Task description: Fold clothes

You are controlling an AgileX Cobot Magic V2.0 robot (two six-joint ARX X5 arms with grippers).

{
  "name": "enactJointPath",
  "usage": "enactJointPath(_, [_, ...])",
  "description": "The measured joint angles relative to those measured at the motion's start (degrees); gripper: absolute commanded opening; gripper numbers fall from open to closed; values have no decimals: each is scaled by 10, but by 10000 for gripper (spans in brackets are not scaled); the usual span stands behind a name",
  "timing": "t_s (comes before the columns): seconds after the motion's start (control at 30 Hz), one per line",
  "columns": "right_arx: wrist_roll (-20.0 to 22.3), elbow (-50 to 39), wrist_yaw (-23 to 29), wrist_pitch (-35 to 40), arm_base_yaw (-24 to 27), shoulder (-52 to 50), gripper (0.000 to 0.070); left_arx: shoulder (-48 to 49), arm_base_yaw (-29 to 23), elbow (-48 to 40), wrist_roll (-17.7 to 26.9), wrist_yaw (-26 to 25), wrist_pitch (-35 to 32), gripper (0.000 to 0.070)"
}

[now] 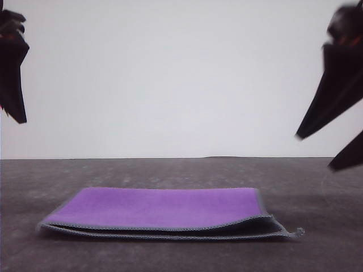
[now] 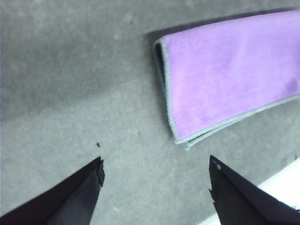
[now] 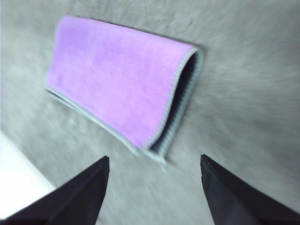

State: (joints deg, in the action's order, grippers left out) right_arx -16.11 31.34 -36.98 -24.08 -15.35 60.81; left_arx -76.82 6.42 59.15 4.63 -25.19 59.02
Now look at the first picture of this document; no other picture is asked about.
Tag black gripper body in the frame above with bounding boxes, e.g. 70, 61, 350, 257
0, 9, 27, 39
325, 2, 363, 48

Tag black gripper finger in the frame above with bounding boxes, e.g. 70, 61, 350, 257
296, 42, 363, 140
0, 35, 31, 125
327, 137, 363, 173

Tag grey table cloth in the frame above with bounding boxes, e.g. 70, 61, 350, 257
0, 156, 363, 272

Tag purple towel with grey hem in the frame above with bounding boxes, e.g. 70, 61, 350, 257
36, 186, 306, 243

